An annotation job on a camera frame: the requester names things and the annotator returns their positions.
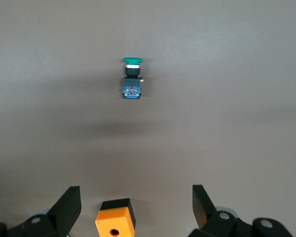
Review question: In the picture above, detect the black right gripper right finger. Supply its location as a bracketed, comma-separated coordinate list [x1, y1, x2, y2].
[188, 184, 294, 237]

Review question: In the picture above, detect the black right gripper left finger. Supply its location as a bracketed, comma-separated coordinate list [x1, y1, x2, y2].
[0, 186, 82, 237]

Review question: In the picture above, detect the green mushroom push button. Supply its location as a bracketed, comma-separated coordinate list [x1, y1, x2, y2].
[121, 57, 146, 100]

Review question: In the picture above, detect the orange button enclosure box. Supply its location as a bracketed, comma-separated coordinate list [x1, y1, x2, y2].
[94, 198, 137, 237]

